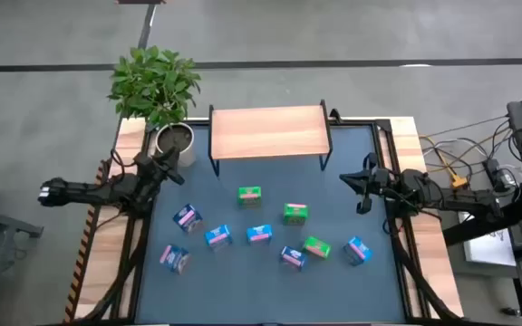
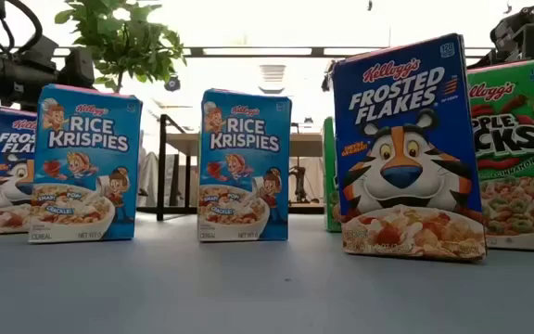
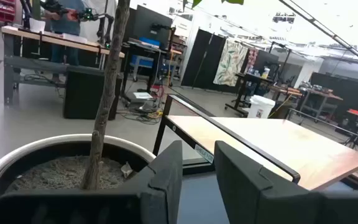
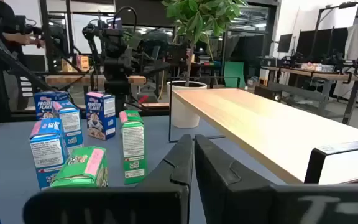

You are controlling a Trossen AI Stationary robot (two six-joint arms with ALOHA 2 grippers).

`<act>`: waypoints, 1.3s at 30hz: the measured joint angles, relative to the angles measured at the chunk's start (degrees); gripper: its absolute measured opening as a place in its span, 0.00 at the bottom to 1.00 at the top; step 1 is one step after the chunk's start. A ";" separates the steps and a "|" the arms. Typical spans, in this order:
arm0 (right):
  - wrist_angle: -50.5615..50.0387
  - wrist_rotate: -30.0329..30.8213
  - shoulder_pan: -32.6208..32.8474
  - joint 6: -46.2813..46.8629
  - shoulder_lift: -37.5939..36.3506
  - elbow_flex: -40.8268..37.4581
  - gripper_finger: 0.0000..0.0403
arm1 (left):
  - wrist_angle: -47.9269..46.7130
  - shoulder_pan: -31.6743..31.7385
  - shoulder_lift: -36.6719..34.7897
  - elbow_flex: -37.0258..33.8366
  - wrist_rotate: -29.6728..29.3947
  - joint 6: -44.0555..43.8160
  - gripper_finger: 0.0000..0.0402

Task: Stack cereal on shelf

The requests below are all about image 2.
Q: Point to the black horizontal frame bar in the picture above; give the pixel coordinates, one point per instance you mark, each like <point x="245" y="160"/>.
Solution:
<point x="193" y="52"/>

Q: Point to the wooden shelf with black legs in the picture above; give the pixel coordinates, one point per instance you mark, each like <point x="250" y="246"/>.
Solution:
<point x="304" y="145"/>

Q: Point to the black table frame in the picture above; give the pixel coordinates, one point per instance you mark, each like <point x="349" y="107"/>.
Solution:
<point x="174" y="209"/>

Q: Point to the black dome camera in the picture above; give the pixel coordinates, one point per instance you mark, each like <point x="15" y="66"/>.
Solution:
<point x="172" y="84"/>

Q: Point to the background black robot arm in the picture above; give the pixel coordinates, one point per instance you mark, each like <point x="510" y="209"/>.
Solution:
<point x="299" y="183"/>

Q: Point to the Apple Jacks cereal box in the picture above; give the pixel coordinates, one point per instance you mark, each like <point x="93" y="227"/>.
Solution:
<point x="329" y="162"/>
<point x="522" y="162"/>

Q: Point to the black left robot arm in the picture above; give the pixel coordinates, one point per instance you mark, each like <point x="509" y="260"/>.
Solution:
<point x="12" y="74"/>

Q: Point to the green plant in white pot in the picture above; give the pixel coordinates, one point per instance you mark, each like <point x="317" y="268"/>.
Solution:
<point x="123" y="46"/>

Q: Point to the white ceiling vent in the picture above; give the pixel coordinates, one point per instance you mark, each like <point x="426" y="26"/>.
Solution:
<point x="271" y="79"/>

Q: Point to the Rice Krispies cereal box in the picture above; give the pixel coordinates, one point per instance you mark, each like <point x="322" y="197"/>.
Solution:
<point x="244" y="162"/>
<point x="86" y="162"/>

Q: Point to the Frosted Flakes cereal box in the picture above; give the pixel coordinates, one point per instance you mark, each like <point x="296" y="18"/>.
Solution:
<point x="5" y="153"/>
<point x="406" y="139"/>

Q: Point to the blue table mat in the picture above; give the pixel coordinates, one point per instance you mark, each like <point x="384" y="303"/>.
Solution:
<point x="248" y="287"/>

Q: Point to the white cloth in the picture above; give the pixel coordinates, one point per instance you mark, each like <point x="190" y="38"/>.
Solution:
<point x="150" y="176"/>

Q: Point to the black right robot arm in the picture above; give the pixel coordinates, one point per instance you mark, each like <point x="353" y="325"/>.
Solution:
<point x="522" y="37"/>

